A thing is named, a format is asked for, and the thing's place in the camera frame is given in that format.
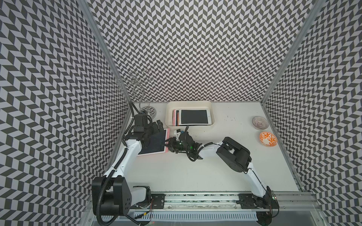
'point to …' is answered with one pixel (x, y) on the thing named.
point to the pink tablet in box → (174, 117)
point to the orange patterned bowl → (267, 139)
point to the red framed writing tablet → (177, 118)
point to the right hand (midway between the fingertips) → (161, 145)
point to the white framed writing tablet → (195, 117)
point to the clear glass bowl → (260, 123)
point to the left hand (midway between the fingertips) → (156, 126)
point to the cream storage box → (170, 105)
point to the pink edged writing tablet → (160, 143)
